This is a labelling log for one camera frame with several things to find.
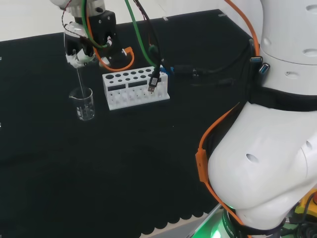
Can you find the black cable with blue connector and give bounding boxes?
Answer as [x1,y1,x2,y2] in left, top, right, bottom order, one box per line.
[160,39,257,79]

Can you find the black hub blue USB ports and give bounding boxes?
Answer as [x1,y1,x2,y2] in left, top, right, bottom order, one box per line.
[249,56,271,74]

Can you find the clear glass beaker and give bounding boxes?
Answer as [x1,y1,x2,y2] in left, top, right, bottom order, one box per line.
[68,88,96,121]

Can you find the white test tube rack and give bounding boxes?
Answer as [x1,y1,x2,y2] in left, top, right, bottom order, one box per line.
[102,64,171,111]

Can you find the black cable with USB plug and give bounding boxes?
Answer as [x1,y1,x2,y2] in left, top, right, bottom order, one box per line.
[133,0,164,94]

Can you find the yellow stop button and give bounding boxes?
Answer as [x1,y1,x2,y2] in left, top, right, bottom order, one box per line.
[294,188,317,219]

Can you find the orange cable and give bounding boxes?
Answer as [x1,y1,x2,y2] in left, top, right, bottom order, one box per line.
[88,0,261,234]

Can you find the green cable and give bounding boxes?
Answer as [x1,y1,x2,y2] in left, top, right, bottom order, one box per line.
[81,0,159,69]

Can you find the black cloth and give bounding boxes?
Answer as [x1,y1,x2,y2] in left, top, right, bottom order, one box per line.
[0,9,263,238]

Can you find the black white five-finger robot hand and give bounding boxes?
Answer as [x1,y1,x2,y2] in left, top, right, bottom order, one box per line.
[64,21,96,69]

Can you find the black arm strap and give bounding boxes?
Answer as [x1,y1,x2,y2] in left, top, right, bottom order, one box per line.
[247,84,317,112]

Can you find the clear glass rod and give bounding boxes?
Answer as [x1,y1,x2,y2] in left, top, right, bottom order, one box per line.
[76,66,86,100]

